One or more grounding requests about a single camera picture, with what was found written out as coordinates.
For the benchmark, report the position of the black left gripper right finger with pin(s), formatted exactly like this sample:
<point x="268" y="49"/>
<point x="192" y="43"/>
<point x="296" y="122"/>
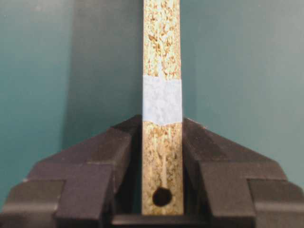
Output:
<point x="240" y="187"/>

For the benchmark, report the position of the white particle board panel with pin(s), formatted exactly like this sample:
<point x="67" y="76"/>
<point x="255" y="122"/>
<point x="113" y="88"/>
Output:
<point x="162" y="167"/>

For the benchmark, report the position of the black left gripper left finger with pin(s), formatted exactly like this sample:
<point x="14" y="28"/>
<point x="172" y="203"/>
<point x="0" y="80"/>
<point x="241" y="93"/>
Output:
<point x="74" y="188"/>

